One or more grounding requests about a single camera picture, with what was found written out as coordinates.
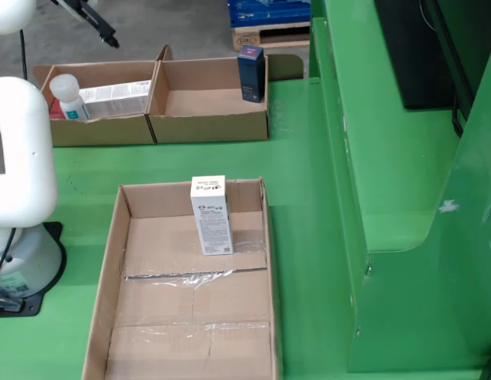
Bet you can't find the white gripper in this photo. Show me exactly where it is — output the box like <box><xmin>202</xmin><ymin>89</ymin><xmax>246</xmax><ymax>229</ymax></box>
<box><xmin>51</xmin><ymin>0</ymin><xmax>121</xmax><ymax>49</ymax></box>

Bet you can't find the translucent bottle with teal label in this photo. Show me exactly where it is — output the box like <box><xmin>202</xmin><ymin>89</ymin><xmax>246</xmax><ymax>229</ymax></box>
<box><xmin>48</xmin><ymin>74</ymin><xmax>92</xmax><ymax>122</ymax></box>

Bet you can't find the long white printed box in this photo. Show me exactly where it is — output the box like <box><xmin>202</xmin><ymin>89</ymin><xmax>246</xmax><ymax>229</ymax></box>
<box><xmin>78</xmin><ymin>79</ymin><xmax>152</xmax><ymax>119</ymax></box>

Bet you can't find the pink textured box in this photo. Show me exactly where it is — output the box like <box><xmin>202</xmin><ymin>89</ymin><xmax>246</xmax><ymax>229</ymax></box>
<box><xmin>48</xmin><ymin>98</ymin><xmax>67</xmax><ymax>121</ymax></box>

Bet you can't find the open brown cardboard box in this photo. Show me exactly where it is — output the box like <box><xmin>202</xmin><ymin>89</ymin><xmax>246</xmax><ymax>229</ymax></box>
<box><xmin>32</xmin><ymin>44</ymin><xmax>174</xmax><ymax>147</ymax></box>
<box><xmin>144</xmin><ymin>54</ymin><xmax>306</xmax><ymax>144</ymax></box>

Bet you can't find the navy blue product box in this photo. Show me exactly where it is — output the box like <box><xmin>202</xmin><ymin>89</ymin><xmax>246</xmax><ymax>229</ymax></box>
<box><xmin>237</xmin><ymin>44</ymin><xmax>267</xmax><ymax>104</ymax></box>

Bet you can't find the white hand cream box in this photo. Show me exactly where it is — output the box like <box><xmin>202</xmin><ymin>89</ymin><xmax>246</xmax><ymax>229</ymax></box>
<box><xmin>189</xmin><ymin>175</ymin><xmax>234</xmax><ymax>257</ymax></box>

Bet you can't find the flat cardboard tray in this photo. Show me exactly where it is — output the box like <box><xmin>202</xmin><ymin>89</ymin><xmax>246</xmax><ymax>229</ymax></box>
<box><xmin>82</xmin><ymin>177</ymin><xmax>284</xmax><ymax>380</ymax></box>

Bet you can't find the wooden pallet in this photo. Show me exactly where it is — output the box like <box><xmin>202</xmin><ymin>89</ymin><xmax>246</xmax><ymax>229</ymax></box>
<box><xmin>231</xmin><ymin>21</ymin><xmax>312</xmax><ymax>51</ymax></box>

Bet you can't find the blue mesh pallet crate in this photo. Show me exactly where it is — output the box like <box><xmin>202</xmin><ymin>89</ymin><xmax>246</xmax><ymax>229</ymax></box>
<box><xmin>228</xmin><ymin>0</ymin><xmax>312</xmax><ymax>28</ymax></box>

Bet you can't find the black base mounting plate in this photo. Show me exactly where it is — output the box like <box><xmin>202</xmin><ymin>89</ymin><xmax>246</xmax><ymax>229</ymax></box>
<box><xmin>0</xmin><ymin>220</ymin><xmax>68</xmax><ymax>318</ymax></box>

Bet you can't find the green metal shelf unit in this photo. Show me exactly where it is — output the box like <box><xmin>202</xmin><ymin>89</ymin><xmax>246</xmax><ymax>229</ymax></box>
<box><xmin>308</xmin><ymin>0</ymin><xmax>491</xmax><ymax>375</ymax></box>

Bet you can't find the black flat panel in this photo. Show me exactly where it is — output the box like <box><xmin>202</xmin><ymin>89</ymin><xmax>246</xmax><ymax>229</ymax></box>
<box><xmin>374</xmin><ymin>0</ymin><xmax>457</xmax><ymax>111</ymax></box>

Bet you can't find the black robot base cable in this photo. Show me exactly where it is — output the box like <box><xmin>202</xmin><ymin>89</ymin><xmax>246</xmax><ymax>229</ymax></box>
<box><xmin>0</xmin><ymin>28</ymin><xmax>28</xmax><ymax>288</ymax></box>

